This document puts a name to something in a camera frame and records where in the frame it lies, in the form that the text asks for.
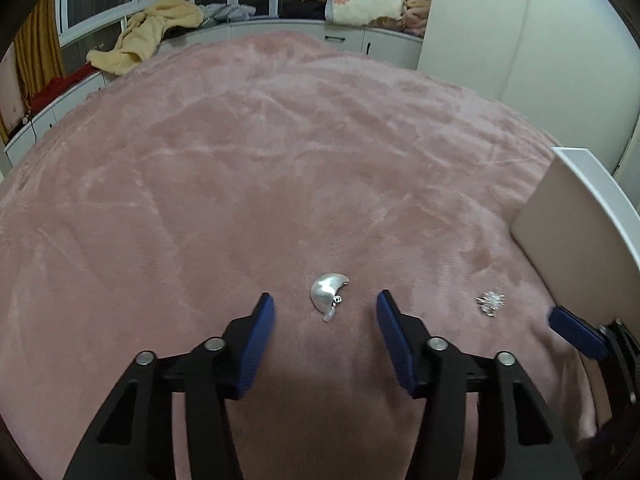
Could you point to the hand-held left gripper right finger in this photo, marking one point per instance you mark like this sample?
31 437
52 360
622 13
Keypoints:
395 345

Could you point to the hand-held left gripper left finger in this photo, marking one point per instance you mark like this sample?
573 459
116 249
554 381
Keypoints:
257 340

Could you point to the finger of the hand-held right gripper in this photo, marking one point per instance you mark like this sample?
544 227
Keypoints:
575 332

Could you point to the crescent pearl brooch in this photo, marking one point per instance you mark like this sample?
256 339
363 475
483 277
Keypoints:
325 292

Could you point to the sparkly silver earring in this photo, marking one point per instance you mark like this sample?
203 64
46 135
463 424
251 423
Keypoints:
490 303

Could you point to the white storage box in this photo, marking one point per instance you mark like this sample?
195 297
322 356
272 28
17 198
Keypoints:
575 240

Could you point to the white window seat cabinets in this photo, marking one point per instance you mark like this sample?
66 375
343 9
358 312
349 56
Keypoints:
390 45

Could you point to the red cloth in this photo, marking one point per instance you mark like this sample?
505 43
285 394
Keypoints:
62 85

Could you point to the white wardrobe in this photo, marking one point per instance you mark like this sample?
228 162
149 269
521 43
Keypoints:
475 25

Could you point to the yellow fleece blanket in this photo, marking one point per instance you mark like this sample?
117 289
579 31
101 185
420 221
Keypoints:
145 30

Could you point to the grey crumpled cloth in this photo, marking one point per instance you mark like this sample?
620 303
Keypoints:
227 11

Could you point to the brown folded blanket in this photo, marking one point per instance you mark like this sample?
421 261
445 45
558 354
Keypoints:
417 15

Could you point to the white floral bolster pillow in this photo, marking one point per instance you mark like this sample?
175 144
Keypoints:
365 10

